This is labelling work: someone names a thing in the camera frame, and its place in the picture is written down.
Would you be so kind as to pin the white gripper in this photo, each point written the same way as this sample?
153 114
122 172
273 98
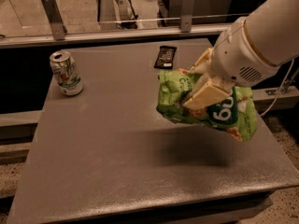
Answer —
239 57

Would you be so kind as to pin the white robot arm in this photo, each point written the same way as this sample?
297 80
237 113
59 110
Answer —
273 30

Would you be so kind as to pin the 7up soda can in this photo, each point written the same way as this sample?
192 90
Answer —
65 71

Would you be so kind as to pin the right metal bracket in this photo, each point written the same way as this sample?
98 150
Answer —
186 15

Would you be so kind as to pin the metal bracket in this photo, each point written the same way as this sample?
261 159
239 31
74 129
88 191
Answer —
55 20
186 15

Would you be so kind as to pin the black snack bar wrapper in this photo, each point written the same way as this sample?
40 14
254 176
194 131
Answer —
165 57

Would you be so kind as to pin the metal rail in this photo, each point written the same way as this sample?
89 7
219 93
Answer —
112 36

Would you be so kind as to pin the green rice chip bag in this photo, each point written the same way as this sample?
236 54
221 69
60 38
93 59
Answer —
236 114

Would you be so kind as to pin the left metal bracket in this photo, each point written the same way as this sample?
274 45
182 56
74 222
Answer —
55 20

